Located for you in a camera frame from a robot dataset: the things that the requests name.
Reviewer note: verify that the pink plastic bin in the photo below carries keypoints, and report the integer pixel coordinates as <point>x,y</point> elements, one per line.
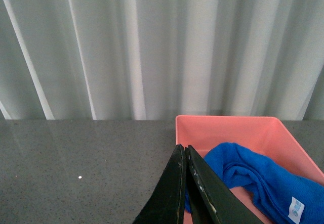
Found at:
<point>266,136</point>

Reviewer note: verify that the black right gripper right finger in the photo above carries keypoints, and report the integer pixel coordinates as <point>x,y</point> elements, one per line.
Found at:
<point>209,198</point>

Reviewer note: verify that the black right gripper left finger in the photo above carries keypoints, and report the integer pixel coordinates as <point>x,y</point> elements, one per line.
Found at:
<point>166,204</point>

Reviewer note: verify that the blue microfiber cloth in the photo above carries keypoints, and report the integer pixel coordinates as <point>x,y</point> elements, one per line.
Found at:
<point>281,196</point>

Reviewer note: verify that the white pleated curtain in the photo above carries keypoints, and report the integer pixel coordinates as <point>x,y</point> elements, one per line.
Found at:
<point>156,59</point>

